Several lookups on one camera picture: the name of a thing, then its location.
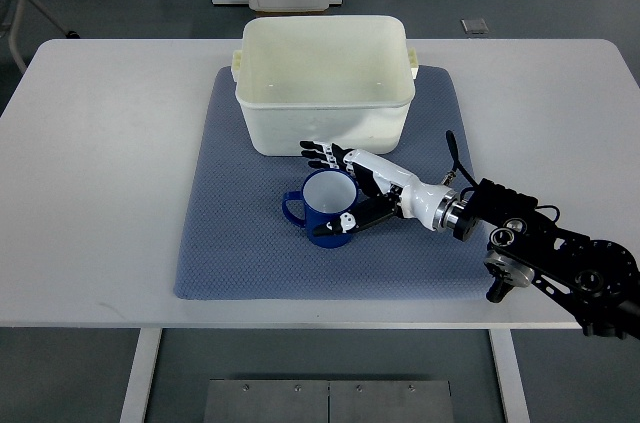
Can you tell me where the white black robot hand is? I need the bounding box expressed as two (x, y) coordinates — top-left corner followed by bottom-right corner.
(300, 141), (459, 237)

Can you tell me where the blue enamel mug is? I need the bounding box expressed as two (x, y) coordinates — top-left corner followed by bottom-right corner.
(281, 169), (358, 249)

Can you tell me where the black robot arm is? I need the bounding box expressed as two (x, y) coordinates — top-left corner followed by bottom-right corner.
(436, 176), (639, 339)

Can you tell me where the white plastic box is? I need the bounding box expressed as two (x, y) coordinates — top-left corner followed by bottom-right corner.
(231, 15), (418, 156)

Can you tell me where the small grey floor plate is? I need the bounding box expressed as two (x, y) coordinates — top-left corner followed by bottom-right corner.
(460, 18), (489, 35)

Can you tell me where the right white table leg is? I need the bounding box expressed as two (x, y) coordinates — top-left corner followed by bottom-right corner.
(489, 329), (530, 423)

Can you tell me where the white table leg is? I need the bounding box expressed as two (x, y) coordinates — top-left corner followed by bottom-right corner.
(489, 329), (530, 423)
(120, 328), (162, 422)

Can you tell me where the left white table leg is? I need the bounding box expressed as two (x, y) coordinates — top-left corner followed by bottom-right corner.
(120, 328), (162, 422)

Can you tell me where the white chair frame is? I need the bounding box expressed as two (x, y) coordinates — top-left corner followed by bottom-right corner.
(1, 0), (80, 74)

